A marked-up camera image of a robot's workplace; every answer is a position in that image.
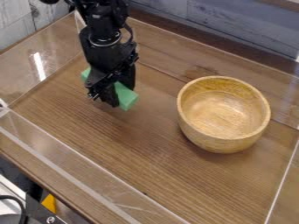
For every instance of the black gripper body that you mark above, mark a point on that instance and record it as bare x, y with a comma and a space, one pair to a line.
107, 54

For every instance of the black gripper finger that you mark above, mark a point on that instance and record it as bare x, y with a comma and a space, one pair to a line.
108, 95
128, 76

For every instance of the green rectangular block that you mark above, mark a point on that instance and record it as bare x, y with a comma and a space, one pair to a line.
96, 80

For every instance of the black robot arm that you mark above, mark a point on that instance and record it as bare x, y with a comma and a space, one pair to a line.
105, 18

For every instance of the brown wooden bowl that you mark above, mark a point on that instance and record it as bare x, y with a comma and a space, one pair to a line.
223, 113

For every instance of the clear acrylic tray walls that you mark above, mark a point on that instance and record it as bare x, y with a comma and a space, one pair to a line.
120, 165

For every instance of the clear acrylic corner bracket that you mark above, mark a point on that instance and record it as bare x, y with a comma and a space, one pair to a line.
78, 21

